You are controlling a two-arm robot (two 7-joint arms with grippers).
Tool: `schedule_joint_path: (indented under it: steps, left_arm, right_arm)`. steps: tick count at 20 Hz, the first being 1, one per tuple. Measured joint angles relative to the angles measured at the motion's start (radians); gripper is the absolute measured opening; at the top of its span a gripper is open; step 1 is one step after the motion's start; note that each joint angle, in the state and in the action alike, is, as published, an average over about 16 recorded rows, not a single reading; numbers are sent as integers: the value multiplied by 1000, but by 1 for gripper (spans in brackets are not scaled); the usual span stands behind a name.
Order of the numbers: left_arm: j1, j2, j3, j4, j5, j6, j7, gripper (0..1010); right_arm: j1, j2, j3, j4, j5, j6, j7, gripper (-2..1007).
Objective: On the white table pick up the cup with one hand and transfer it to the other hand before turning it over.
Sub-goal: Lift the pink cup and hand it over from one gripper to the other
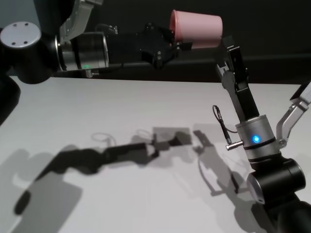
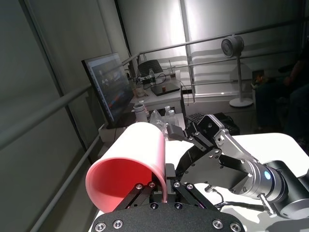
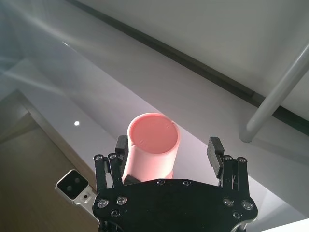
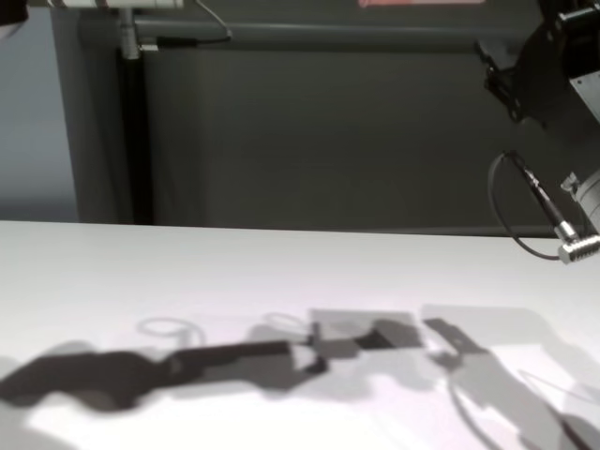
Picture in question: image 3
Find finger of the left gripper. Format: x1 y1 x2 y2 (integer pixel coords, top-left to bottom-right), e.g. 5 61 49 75
124 174 142 186

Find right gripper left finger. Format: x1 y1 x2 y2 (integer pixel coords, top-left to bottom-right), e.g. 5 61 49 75
93 135 128 194

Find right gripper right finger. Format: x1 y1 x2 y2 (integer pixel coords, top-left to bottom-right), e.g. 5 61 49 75
207 136 249 194

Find pink plastic cup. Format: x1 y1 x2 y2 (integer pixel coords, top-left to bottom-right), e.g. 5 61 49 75
122 112 182 184

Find grey metal handrail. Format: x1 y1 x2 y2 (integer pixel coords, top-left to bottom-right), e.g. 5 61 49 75
239 42 309 144

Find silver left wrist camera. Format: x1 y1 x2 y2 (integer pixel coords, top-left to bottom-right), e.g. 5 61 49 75
56 169 98 213

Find black wall frame post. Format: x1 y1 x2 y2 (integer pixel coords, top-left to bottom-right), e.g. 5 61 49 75
64 0 309 133

